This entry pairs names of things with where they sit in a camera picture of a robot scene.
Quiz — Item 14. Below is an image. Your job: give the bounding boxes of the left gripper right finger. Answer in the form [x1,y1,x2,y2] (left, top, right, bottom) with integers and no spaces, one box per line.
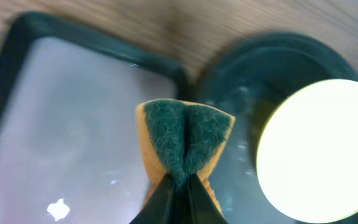
[187,174,227,224]

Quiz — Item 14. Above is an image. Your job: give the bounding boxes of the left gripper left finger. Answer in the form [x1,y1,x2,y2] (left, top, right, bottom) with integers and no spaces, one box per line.
[130,174,175,224]

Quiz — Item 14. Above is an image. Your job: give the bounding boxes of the yellow plate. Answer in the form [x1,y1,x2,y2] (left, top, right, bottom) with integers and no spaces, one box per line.
[256,79,358,223]

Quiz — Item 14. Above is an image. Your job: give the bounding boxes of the orange green sponge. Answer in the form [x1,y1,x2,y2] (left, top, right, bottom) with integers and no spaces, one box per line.
[135,99,236,211]

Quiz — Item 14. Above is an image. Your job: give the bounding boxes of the black rectangular tray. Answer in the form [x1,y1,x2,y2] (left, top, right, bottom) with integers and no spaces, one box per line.
[0,12,188,224]

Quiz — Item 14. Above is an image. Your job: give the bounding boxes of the round black tray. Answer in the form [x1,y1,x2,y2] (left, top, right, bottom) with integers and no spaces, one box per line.
[196,33,358,224]

